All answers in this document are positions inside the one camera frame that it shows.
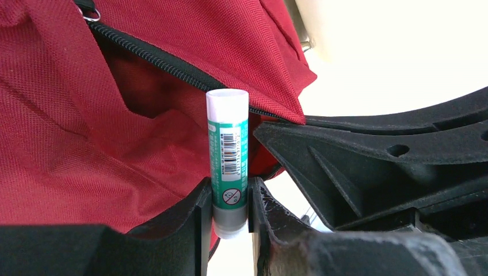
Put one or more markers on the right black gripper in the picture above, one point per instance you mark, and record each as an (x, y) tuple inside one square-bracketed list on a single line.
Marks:
[(463, 225)]

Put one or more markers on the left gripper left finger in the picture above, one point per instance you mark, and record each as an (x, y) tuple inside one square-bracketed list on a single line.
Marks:
[(176, 242)]

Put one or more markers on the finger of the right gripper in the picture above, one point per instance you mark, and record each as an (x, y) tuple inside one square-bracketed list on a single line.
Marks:
[(350, 178), (460, 112)]

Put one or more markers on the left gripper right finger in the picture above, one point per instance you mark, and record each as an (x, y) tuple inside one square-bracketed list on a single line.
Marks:
[(284, 245)]

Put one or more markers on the green glue stick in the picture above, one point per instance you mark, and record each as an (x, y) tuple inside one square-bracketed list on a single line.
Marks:
[(228, 131)]

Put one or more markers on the red backpack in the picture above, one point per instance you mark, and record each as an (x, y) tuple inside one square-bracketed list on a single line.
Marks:
[(103, 115)]

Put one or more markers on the cream round lunch box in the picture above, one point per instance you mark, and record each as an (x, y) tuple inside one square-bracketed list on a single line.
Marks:
[(382, 57)]

